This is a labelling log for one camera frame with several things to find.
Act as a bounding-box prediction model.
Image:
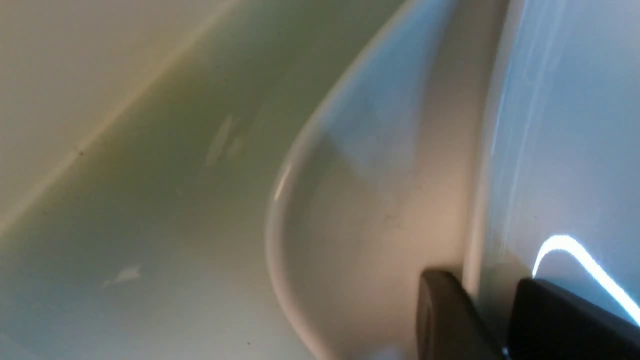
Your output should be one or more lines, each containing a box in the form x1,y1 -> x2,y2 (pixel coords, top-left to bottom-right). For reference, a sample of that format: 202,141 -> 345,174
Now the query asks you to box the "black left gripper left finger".
416,269 -> 506,360

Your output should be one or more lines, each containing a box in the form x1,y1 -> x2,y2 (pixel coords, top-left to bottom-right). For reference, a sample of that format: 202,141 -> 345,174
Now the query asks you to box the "large white plastic tub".
0,0 -> 403,360

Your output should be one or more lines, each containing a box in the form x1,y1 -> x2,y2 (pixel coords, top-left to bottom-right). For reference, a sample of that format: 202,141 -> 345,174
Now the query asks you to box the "large white square plate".
462,0 -> 640,331

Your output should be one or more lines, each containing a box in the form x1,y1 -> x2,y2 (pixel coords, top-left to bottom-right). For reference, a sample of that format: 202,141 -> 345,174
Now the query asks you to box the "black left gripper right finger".
507,278 -> 640,360

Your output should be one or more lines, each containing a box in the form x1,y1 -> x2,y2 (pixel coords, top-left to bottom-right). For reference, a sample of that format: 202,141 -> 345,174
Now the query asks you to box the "top white plate in tub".
263,0 -> 510,360

